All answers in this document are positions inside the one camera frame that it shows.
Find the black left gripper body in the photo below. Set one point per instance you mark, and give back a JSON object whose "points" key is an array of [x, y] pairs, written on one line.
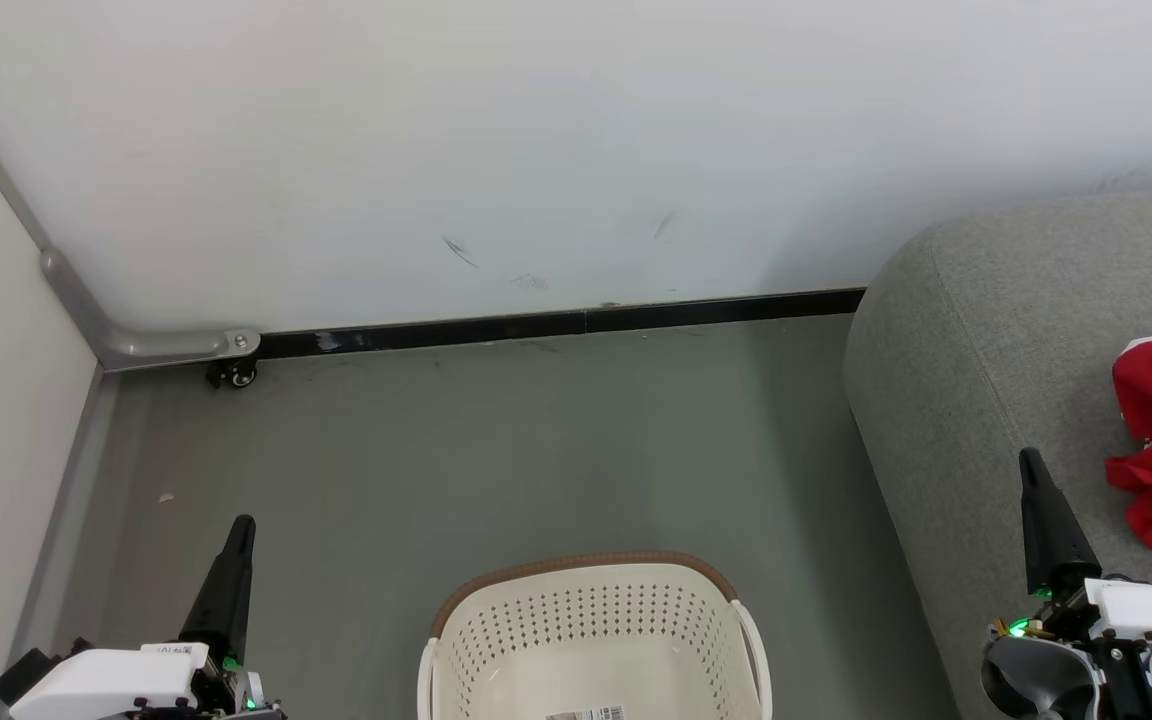
{"points": [[236, 695]]}

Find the grey fabric sofa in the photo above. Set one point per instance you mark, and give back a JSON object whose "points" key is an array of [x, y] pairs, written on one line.
{"points": [[986, 350]]}

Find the grey metal partition foot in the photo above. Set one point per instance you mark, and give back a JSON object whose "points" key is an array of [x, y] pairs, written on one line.
{"points": [[156, 345]]}

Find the cream perforated laundry basket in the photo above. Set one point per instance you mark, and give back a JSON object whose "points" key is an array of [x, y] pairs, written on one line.
{"points": [[586, 620]]}

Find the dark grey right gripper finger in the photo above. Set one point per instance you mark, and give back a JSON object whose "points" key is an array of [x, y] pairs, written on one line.
{"points": [[1051, 550]]}

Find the white barcode sticker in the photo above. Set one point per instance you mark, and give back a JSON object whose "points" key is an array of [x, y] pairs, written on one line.
{"points": [[586, 713]]}

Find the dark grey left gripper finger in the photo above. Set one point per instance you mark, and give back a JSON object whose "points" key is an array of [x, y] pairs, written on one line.
{"points": [[221, 610]]}

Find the small black caster wheel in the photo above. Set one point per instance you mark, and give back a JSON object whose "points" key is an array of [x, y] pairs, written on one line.
{"points": [[239, 375]]}

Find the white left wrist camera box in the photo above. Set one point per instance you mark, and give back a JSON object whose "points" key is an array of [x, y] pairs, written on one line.
{"points": [[106, 685]]}

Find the black baseboard strip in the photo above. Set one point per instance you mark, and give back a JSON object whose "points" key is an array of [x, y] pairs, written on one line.
{"points": [[536, 325]]}

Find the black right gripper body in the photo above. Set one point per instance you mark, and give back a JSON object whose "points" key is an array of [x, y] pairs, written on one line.
{"points": [[1061, 615]]}

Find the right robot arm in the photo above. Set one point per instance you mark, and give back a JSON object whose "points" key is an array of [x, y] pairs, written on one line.
{"points": [[1036, 680]]}

